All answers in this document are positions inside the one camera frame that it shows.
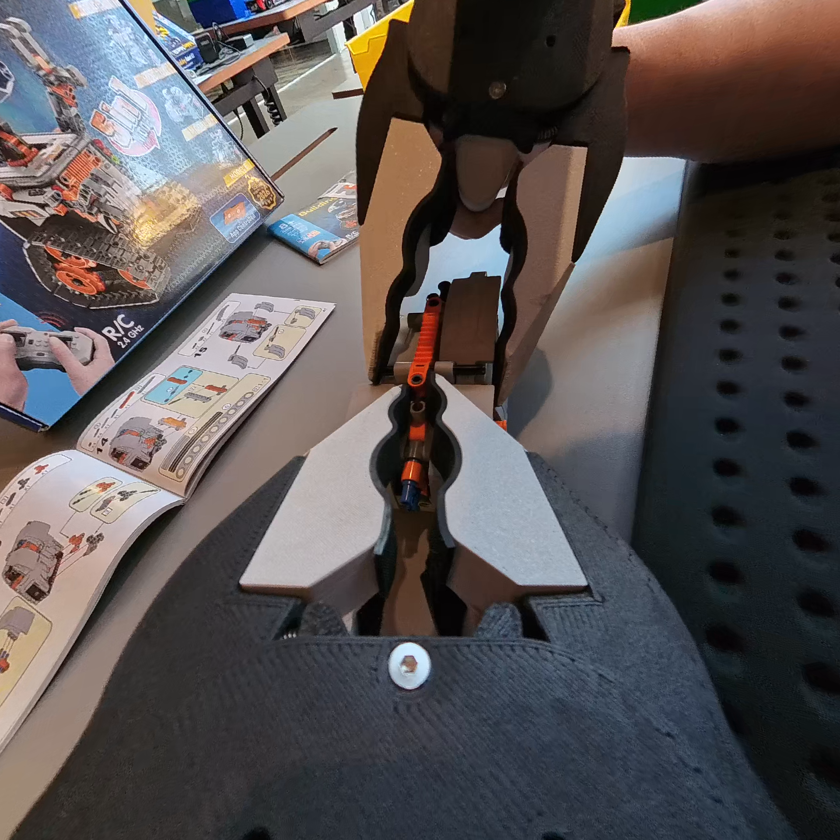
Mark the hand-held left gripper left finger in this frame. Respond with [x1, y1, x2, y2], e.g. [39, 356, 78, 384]
[239, 386, 403, 634]

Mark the blue toy robot box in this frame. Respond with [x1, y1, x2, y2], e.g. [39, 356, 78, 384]
[0, 0, 285, 432]

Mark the grey building block robot model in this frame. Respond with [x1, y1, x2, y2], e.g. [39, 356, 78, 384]
[348, 272, 509, 519]

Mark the person's right forearm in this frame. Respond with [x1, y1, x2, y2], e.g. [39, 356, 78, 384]
[610, 0, 840, 165]

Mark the small blue booklet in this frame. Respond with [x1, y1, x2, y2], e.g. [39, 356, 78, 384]
[266, 196, 361, 265]

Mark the brown side table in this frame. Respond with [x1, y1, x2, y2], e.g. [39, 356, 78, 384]
[193, 0, 329, 139]

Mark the yellow plastic bin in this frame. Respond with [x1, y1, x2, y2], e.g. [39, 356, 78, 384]
[346, 0, 631, 76]

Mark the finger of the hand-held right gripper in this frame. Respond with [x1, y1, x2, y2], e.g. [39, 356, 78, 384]
[360, 117, 460, 385]
[491, 144, 588, 404]

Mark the open instruction booklet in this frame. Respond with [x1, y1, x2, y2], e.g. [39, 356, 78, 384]
[0, 294, 337, 749]

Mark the person's right hand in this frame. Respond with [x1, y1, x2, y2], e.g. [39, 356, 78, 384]
[451, 134, 526, 240]

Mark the black perforated mat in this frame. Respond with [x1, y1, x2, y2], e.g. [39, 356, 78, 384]
[633, 157, 840, 840]

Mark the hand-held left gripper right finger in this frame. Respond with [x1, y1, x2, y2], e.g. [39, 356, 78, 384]
[430, 377, 588, 626]

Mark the orange toothed beam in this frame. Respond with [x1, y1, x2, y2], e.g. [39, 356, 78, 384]
[407, 294, 442, 388]

